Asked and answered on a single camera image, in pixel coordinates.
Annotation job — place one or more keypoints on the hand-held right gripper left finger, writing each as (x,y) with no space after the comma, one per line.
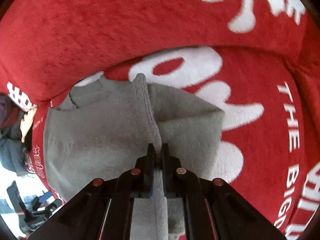
(151,182)

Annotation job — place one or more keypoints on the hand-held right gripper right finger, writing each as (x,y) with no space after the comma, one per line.
(166,175)

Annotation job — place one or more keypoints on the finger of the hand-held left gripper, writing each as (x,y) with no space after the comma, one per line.
(53,205)
(45,196)

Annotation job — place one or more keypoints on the grey sweater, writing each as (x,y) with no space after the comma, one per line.
(100,135)

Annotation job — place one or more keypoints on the cream cloth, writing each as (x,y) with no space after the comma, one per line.
(27,121)

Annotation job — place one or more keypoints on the red printed sofa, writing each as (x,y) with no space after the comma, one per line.
(100,30)

